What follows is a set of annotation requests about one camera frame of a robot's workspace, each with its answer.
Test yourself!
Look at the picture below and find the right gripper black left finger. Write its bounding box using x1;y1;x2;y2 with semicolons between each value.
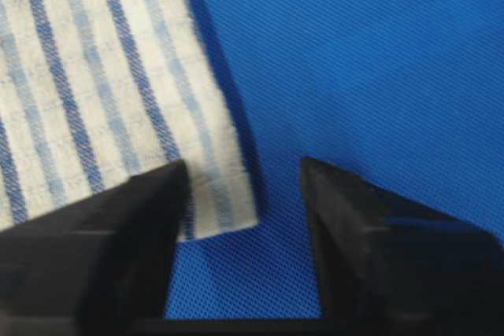
1;160;189;335

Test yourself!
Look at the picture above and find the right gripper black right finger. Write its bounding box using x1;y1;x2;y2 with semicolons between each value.
300;157;503;335

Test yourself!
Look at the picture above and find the white blue-striped towel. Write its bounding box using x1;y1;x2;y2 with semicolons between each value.
1;0;258;241

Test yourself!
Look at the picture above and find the blue table mat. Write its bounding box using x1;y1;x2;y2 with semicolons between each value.
165;0;503;319

